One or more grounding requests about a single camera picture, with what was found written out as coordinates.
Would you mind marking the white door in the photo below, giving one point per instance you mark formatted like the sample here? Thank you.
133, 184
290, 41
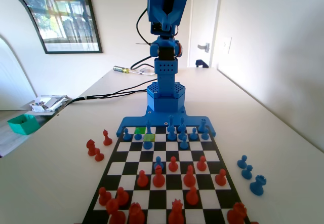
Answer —
202, 18

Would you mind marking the blue table clamp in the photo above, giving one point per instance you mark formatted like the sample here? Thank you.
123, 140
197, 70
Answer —
201, 64

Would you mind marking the blue chess bishop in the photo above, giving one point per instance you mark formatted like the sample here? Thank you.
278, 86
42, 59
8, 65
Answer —
181, 124

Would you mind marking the green plastic box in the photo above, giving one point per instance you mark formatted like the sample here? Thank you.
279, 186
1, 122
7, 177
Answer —
24, 125

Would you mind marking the black white chess board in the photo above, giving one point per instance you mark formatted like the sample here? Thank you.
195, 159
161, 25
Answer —
162, 155

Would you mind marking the black framed poster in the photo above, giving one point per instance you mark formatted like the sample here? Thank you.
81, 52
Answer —
68, 18

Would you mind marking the blue chess queen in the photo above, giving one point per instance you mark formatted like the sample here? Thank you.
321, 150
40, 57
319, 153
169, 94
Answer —
171, 123

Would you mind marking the blue chess piece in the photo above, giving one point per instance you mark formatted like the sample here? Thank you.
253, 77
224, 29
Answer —
182, 135
171, 134

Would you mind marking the red chess queen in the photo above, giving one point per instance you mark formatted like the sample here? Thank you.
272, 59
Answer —
176, 212

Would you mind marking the blue chess king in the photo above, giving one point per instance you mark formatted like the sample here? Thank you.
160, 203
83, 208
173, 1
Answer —
148, 127

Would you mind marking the red chess pawn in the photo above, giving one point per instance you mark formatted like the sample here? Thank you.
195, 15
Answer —
142, 179
220, 178
98, 155
104, 196
122, 196
173, 164
192, 196
201, 163

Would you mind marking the blue base plate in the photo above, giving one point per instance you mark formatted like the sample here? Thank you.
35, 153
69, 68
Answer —
136, 121

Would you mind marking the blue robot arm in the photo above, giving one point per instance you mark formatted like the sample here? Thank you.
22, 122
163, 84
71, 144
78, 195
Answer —
165, 69

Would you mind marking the red chess bishop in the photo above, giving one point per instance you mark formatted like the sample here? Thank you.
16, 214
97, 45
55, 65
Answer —
158, 178
107, 138

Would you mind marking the white light switch plate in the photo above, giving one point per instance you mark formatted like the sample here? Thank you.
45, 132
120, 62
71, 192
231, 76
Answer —
227, 45

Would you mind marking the white arched panel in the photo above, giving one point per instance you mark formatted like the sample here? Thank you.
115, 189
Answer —
15, 56

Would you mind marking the pile of papers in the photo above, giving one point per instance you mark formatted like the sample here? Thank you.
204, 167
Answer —
49, 103

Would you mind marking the blue chess pawn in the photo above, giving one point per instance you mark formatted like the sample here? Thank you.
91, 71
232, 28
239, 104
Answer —
242, 162
205, 134
138, 137
247, 172
193, 134
184, 143
127, 135
158, 162

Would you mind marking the blue chess rook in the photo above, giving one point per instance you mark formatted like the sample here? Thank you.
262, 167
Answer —
258, 186
202, 125

